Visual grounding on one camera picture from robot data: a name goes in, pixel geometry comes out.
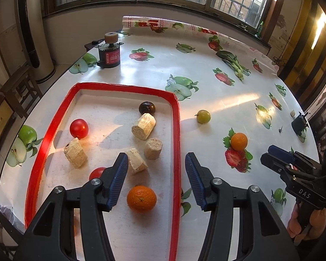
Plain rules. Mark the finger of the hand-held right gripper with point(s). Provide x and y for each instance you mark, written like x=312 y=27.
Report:
x=281 y=153
x=273 y=161

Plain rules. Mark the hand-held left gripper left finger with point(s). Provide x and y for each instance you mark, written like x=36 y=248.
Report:
x=116 y=182

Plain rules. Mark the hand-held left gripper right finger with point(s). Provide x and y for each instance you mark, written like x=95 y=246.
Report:
x=195 y=182

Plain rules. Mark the red tomato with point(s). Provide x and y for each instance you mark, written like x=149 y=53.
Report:
x=79 y=128
x=96 y=172

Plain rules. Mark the large orange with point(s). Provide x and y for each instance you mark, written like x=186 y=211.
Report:
x=141 y=198

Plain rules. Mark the small orange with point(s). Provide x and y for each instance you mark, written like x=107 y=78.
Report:
x=239 y=141

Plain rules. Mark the red-rimmed white tray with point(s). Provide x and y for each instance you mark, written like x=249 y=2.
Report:
x=103 y=106

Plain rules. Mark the person's right hand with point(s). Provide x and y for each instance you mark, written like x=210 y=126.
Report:
x=319 y=221

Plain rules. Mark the small black device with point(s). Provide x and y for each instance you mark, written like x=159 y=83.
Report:
x=298 y=125

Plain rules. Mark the small white scrap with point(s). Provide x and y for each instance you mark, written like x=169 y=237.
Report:
x=292 y=113

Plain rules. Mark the yellow wooden door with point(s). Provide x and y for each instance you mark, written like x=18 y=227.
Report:
x=301 y=46

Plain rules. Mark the fruit-print tablecloth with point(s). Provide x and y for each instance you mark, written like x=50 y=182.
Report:
x=206 y=59

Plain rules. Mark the black motor with tan roller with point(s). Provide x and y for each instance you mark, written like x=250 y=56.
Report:
x=110 y=57

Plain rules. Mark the green bottle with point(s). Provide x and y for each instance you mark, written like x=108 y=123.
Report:
x=260 y=30

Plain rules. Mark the yellow wooden cabinet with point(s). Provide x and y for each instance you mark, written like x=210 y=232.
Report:
x=0 y=122

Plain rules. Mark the small dark side table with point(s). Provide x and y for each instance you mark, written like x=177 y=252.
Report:
x=91 y=47

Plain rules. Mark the brown wooden stool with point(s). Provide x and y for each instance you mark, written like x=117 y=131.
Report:
x=19 y=84

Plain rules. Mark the black remote control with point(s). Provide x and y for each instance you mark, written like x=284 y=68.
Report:
x=97 y=42

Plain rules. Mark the white standing air conditioner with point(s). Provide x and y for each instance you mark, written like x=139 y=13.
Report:
x=40 y=46

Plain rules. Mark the pale shelf unit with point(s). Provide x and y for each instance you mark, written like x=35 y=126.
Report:
x=5 y=38

